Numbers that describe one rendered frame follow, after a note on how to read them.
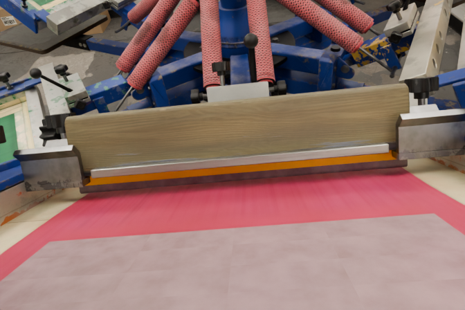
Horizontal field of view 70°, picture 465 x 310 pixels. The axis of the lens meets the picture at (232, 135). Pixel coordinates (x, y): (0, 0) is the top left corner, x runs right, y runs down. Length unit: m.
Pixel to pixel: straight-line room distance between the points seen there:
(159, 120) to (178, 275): 0.21
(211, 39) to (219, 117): 0.48
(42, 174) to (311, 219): 0.31
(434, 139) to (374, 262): 0.21
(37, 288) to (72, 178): 0.18
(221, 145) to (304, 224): 0.15
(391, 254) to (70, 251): 0.25
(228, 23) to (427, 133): 0.80
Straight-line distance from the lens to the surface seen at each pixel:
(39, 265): 0.32
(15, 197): 0.46
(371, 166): 0.43
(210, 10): 0.90
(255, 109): 0.39
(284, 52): 1.09
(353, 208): 0.33
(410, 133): 0.41
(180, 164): 0.39
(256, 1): 0.90
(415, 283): 0.24
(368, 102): 0.41
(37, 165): 0.45
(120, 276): 0.26
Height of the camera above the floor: 1.53
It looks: 41 degrees down
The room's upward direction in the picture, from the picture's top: 9 degrees counter-clockwise
